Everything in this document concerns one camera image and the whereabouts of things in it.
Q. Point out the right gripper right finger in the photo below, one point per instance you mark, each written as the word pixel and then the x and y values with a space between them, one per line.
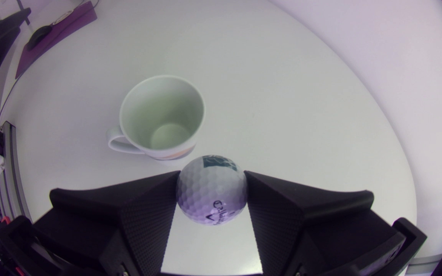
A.
pixel 301 226

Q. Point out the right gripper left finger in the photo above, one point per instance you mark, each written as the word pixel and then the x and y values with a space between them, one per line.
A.
pixel 129 222

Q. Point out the white golf ball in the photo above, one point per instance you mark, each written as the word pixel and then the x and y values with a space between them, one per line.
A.
pixel 211 191

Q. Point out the black computer mouse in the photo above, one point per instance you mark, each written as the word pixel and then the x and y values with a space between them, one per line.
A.
pixel 38 36

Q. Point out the dark mat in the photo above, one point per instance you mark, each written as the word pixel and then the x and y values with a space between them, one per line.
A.
pixel 63 28

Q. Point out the white mug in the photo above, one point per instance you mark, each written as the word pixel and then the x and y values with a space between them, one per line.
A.
pixel 163 115

